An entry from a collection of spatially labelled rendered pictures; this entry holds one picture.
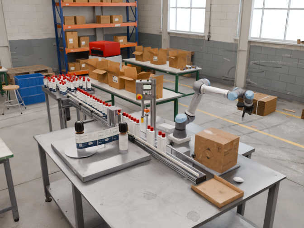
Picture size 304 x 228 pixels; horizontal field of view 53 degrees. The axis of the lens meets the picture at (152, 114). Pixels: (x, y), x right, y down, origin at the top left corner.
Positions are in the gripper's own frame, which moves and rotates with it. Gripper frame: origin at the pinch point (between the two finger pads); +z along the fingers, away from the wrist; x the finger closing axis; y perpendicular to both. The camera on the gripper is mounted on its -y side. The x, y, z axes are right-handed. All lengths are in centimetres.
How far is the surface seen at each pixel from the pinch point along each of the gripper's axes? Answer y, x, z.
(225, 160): 7, -65, -20
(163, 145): -49, -73, -16
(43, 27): -725, 273, 284
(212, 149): -6, -63, -27
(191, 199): 0, -113, -35
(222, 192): 16, -95, -27
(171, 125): -80, -17, 44
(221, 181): 11, -83, -20
